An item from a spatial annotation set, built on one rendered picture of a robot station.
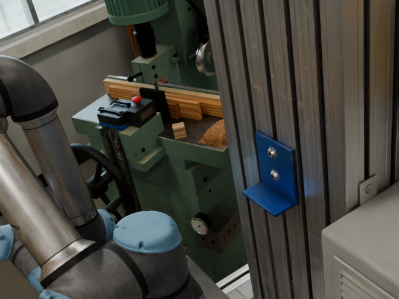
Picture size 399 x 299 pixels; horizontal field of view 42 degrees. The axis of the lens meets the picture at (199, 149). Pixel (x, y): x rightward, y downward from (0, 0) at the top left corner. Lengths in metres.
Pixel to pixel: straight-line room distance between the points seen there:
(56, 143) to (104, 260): 0.29
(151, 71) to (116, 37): 1.72
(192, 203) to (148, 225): 0.64
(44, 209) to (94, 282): 0.15
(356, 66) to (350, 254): 0.20
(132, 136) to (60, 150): 0.38
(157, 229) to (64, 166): 0.27
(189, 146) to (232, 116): 0.70
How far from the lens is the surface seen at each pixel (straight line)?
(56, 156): 1.10
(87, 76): 3.19
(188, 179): 1.53
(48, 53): 3.03
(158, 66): 1.60
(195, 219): 1.52
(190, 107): 1.54
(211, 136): 1.42
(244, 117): 0.73
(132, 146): 1.45
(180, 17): 1.62
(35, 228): 0.93
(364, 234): 0.61
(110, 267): 0.92
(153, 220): 0.97
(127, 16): 1.50
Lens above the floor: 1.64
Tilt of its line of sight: 32 degrees down
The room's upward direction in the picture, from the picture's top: 12 degrees counter-clockwise
